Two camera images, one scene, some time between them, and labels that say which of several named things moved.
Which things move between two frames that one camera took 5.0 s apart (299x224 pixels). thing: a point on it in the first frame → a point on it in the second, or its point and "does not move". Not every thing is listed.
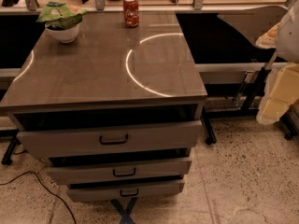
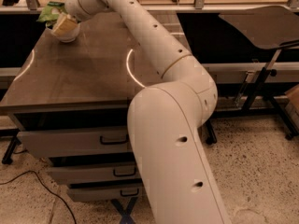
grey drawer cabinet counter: (115, 113) does not move
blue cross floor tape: (126, 217) does not move
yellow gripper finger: (269, 39) → (83, 1)
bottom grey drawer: (100, 191) does not move
